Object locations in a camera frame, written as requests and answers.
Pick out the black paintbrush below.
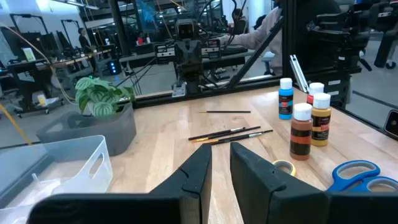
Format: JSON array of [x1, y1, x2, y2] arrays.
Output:
[[198, 110, 252, 114], [188, 126, 246, 141], [191, 125, 262, 143], [203, 129, 274, 146]]

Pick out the black table-level camera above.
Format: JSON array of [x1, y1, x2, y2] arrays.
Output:
[[383, 109, 398, 138]]

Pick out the red paint bottle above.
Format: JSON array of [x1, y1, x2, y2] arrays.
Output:
[[306, 82, 325, 106]]

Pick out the yellow paint bottle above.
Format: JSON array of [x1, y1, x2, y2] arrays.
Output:
[[310, 92, 333, 147]]

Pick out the black background robot rig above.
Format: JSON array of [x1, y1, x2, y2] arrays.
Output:
[[306, 0, 398, 71]]

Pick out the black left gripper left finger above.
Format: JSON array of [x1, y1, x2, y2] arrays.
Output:
[[26, 143, 213, 224]]

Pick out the silver metal bracket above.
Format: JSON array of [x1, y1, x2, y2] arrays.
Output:
[[289, 54, 309, 93]]

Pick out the blue-handled scissors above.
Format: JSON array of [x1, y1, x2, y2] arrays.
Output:
[[326, 160, 398, 194]]

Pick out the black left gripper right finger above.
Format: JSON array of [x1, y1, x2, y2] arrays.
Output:
[[229, 142, 398, 224]]

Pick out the person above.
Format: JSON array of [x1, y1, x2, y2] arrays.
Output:
[[77, 27, 93, 54], [219, 0, 284, 76], [231, 8, 248, 35]]

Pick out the brown paint bottle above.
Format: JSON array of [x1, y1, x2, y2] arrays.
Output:
[[289, 103, 313, 161]]

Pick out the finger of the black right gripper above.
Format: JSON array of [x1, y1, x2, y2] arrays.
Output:
[[174, 40, 189, 75], [187, 40, 203, 75]]

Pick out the clear plastic bin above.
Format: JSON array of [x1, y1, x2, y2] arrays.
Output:
[[0, 134, 114, 224]]

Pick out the potted green striped plant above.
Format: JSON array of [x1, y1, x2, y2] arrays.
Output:
[[74, 77, 136, 118]]

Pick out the background wooden workbench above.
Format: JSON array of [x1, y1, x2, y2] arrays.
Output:
[[6, 49, 113, 116]]

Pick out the blue paint bottle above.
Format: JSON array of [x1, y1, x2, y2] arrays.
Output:
[[278, 77, 295, 121]]

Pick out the yellow-handled scissors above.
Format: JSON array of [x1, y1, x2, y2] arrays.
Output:
[[272, 159, 297, 177]]

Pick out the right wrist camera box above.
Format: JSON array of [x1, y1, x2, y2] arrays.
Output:
[[175, 19, 200, 40]]

